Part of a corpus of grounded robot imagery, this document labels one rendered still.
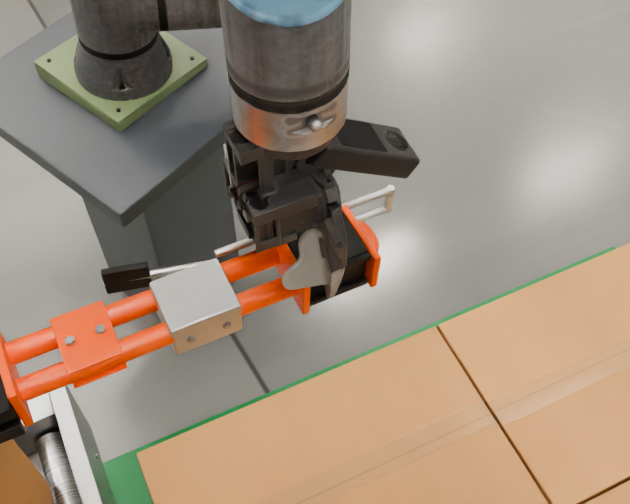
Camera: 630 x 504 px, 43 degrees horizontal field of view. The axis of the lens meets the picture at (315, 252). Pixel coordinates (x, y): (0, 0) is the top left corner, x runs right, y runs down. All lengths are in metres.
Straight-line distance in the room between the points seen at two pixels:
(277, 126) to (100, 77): 1.03
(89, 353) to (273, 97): 0.30
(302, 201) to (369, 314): 1.53
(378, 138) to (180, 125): 0.91
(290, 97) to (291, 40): 0.05
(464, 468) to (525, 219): 1.16
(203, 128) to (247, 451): 0.61
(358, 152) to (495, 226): 1.75
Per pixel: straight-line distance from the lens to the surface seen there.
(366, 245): 0.78
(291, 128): 0.58
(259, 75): 0.56
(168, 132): 1.57
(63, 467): 1.47
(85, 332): 0.75
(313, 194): 0.66
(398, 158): 0.70
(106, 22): 1.51
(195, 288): 0.76
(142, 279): 0.80
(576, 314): 1.62
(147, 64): 1.59
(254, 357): 2.11
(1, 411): 0.72
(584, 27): 3.11
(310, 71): 0.55
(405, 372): 1.49
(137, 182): 1.50
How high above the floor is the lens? 1.87
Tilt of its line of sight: 55 degrees down
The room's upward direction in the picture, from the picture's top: straight up
